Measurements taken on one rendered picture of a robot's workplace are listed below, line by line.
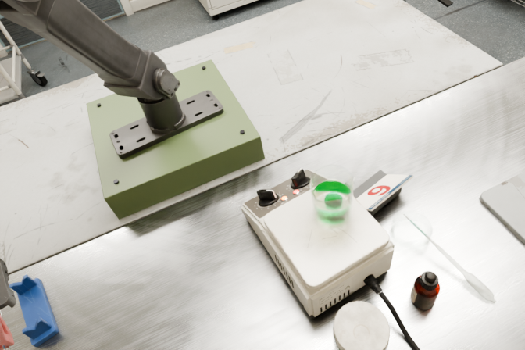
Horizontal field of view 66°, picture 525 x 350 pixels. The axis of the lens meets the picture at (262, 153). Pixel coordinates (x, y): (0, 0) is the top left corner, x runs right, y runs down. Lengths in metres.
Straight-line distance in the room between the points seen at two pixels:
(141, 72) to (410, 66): 0.55
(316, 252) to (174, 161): 0.30
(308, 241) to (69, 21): 0.38
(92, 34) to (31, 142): 0.46
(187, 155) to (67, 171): 0.27
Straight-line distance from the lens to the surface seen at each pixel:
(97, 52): 0.56
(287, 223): 0.53
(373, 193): 0.64
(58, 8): 0.51
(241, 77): 0.91
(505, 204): 0.69
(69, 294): 0.69
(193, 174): 0.69
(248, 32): 1.06
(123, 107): 0.83
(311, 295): 0.51
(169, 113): 0.70
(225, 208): 0.67
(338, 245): 0.51
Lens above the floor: 1.44
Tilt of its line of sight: 47 degrees down
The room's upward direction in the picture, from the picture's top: 12 degrees counter-clockwise
